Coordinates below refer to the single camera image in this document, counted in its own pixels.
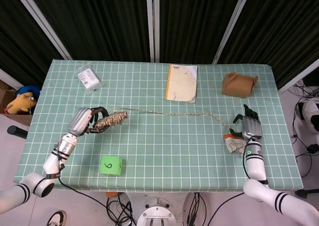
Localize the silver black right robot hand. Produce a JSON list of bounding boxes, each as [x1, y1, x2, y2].
[[229, 104, 263, 141]]

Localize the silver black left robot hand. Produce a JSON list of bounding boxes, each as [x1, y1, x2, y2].
[[67, 106, 110, 137]]

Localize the twine rope bundle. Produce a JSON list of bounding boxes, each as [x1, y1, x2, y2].
[[92, 108, 235, 132]]

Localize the metal robot base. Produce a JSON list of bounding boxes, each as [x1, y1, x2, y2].
[[123, 192, 200, 226]]

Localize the clear plastic packet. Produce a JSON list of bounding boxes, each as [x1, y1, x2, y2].
[[74, 61, 103, 95]]

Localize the brown paper bag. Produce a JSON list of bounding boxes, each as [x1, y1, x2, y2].
[[221, 72, 259, 99]]

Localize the green numbered cube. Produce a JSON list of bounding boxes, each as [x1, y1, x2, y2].
[[99, 155, 123, 176]]

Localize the white round device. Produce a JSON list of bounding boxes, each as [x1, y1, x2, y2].
[[298, 100, 319, 133]]

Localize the yellow plush toy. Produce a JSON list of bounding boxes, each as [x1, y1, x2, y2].
[[4, 92, 38, 115]]

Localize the black cylinder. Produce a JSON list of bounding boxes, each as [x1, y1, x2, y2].
[[6, 125, 28, 140]]

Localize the brown cardboard box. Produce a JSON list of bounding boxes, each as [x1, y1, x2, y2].
[[0, 79, 34, 127]]

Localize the worn cream notebook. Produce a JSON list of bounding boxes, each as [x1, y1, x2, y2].
[[164, 63, 199, 104]]

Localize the green checked tablecloth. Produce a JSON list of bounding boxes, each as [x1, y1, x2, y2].
[[13, 59, 304, 193]]

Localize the black curtain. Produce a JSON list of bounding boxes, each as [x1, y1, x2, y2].
[[159, 0, 244, 64], [0, 0, 63, 87], [218, 0, 319, 90], [24, 0, 152, 61]]

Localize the thin black floor cables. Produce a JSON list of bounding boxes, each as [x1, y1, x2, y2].
[[290, 81, 319, 178]]

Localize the white frame post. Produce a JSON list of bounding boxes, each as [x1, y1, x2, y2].
[[277, 59, 319, 94], [0, 68, 22, 89], [146, 0, 160, 63], [212, 0, 254, 65], [11, 0, 73, 61]]

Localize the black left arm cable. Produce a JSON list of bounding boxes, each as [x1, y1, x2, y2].
[[57, 176, 110, 211]]

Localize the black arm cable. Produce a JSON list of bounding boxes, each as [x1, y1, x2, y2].
[[207, 191, 247, 226], [57, 176, 110, 211]]

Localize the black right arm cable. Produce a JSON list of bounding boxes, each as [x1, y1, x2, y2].
[[207, 191, 247, 226]]

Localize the black floor cable tangle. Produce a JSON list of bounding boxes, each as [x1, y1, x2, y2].
[[106, 193, 137, 226]]

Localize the black cable bundle at base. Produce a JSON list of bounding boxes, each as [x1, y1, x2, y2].
[[185, 192, 207, 226]]

